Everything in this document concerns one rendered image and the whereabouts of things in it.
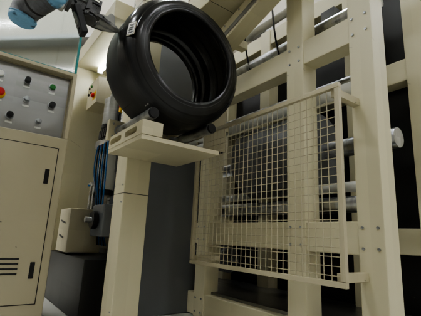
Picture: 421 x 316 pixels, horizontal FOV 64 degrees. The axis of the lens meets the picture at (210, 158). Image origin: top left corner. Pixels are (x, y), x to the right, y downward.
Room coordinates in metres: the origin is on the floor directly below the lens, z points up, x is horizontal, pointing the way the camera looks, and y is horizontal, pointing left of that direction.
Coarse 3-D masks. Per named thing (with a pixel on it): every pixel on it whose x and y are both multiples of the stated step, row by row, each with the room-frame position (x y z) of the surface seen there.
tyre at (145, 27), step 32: (160, 0) 1.23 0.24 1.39; (160, 32) 1.51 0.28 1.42; (192, 32) 1.51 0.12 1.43; (128, 64) 1.19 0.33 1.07; (192, 64) 1.63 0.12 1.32; (224, 64) 1.54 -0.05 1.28; (128, 96) 1.29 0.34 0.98; (160, 96) 1.24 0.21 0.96; (192, 96) 1.67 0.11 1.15; (224, 96) 1.42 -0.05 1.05; (192, 128) 1.43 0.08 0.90
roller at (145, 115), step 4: (152, 108) 1.24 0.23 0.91; (156, 108) 1.25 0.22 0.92; (144, 112) 1.27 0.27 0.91; (148, 112) 1.24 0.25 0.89; (152, 112) 1.25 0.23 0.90; (156, 112) 1.25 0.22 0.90; (140, 116) 1.30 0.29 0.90; (144, 116) 1.27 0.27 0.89; (148, 116) 1.25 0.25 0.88; (152, 116) 1.25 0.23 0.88; (156, 116) 1.26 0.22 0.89; (132, 120) 1.37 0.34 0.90; (136, 120) 1.34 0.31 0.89; (124, 124) 1.44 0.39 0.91; (128, 124) 1.40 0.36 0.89; (132, 124) 1.37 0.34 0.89; (120, 128) 1.47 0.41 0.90; (124, 128) 1.44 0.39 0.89
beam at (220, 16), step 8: (192, 0) 1.68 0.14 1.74; (200, 0) 1.61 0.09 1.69; (208, 0) 1.55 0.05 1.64; (216, 0) 1.53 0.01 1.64; (224, 0) 1.53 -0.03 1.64; (232, 0) 1.53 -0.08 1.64; (240, 0) 1.53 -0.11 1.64; (200, 8) 1.61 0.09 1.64; (208, 8) 1.60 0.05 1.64; (216, 8) 1.60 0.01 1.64; (224, 8) 1.59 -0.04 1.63; (232, 8) 1.59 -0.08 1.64; (216, 16) 1.67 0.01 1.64; (224, 16) 1.66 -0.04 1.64
